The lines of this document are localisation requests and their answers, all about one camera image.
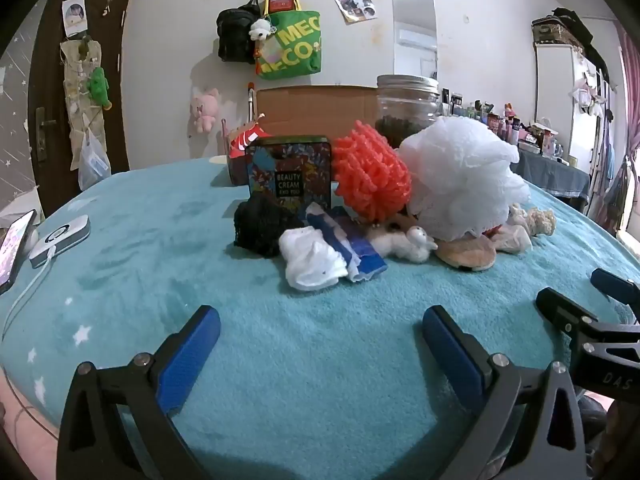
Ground smartphone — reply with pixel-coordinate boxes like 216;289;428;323
0;209;37;296

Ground brown patterned suitcase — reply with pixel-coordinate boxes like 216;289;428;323
531;16;583;45

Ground black backpack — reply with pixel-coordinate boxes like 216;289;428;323
216;0;262;65

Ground glass jar with metal lid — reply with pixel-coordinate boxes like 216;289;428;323
376;74;440;148

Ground row of cosmetic bottles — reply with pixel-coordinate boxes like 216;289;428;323
437;87;576;166

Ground colourful printed tin box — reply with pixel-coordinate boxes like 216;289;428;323
245;135;333;209

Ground black mesh net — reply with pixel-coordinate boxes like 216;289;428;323
233;195;303;258

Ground white plush lamb toy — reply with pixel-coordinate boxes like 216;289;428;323
370;225;438;263

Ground blue and white packet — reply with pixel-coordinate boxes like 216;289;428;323
305;202;388;281

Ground table with dark cloth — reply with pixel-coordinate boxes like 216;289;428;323
510;147;591;206

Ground cream crocheted scrunchie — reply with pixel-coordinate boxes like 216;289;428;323
507;204;557;237

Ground white cable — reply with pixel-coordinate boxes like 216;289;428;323
0;255;53;341

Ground clear plastic bag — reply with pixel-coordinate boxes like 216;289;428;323
77;127;112;192

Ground black bag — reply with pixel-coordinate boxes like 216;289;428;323
550;7;608;76

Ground white mesh bath pouf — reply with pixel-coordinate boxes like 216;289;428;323
399;115;531;241

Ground pink curtain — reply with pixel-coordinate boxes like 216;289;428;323
615;20;640;151

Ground pale pink cloth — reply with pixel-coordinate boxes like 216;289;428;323
492;224;533;254

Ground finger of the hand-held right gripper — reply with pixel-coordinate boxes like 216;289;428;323
591;268;640;307
536;287;599;341

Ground dark brown door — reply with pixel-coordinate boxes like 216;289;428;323
31;0;131;218

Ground green plush toy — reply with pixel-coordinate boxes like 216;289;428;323
87;66;113;111

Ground wall photo print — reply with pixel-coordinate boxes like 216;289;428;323
329;0;378;24

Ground beige hanging organizer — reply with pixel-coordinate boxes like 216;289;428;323
60;40;108;151

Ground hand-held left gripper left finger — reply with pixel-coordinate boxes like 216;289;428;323
56;305;222;480

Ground wall mirror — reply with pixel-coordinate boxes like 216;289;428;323
391;0;438;81

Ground metal door handle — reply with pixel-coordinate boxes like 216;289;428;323
34;106;57;161

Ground white sock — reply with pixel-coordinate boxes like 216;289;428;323
278;227;348;292

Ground white wardrobe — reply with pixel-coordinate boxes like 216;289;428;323
532;40;608;181

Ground photo on door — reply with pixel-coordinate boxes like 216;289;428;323
62;0;90;38

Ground pink plush toy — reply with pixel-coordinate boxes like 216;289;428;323
190;87;221;134

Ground orange foam net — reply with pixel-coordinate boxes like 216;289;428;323
332;120;412;222

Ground cardboard box with red lining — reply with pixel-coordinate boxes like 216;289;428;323
222;85;381;186

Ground hanging clothes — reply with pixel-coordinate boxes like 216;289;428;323
590;110;640;236

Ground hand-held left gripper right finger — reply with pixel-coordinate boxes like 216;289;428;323
421;305;588;480

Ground white power bank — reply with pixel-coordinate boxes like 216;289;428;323
29;215;92;268

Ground green tote bag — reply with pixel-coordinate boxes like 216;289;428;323
255;0;323;81

